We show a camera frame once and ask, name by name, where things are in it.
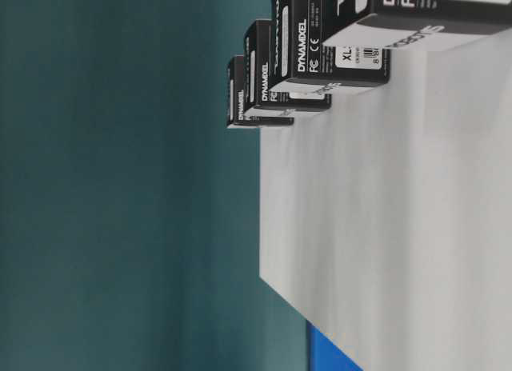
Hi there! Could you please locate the closest black Dynamixel box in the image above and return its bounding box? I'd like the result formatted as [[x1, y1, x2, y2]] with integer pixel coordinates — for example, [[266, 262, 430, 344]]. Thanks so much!
[[322, 0, 511, 51]]

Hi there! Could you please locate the far black Dynamixel box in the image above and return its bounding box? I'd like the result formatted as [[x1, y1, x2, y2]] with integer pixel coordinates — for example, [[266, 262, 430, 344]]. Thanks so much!
[[226, 55, 294, 129]]

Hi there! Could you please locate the middle black Dynamixel box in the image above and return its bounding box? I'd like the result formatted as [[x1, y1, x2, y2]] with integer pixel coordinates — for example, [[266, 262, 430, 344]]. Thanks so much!
[[243, 19, 331, 126]]

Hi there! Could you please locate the white base block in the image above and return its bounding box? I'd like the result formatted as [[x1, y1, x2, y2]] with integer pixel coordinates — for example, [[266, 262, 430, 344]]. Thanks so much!
[[259, 31, 511, 370]]

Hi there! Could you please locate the near black Dynamixel box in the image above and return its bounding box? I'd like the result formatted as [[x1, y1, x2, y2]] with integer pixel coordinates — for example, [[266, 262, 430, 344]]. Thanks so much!
[[271, 0, 390, 98]]

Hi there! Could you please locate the blue mat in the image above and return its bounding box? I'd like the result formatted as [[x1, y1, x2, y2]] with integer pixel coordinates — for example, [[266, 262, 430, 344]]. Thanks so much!
[[306, 322, 362, 371]]

